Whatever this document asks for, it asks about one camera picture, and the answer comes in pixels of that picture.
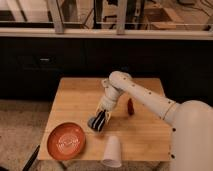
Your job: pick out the red chili pepper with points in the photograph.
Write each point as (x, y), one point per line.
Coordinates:
(130, 107)

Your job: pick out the orange patterned bowl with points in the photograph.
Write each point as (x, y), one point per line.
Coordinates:
(66, 141)

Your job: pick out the white and tan gripper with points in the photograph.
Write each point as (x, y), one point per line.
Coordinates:
(101, 119)

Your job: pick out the white paper cup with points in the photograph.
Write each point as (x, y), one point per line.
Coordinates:
(112, 153)

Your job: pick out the wooden table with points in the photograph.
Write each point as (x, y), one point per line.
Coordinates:
(144, 137)

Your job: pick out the black cabinet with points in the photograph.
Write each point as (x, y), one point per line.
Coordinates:
(30, 68)

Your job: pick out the blue eraser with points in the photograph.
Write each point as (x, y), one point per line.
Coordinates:
(90, 122)

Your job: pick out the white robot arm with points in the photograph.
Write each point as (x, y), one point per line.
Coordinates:
(191, 121)

